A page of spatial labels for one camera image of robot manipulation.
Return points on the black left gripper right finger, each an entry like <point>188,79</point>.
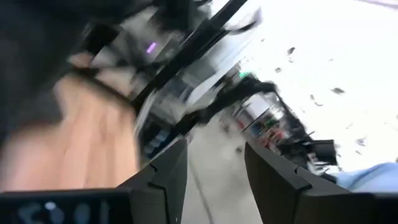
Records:
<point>280,189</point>

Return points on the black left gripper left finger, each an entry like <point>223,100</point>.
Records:
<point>168,186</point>

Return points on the light blue hat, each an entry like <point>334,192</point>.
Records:
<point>371,179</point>

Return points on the shelf with colourful items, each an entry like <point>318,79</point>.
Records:
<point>264,124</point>

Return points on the black metal frame bar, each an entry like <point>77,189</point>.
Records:
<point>189,53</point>

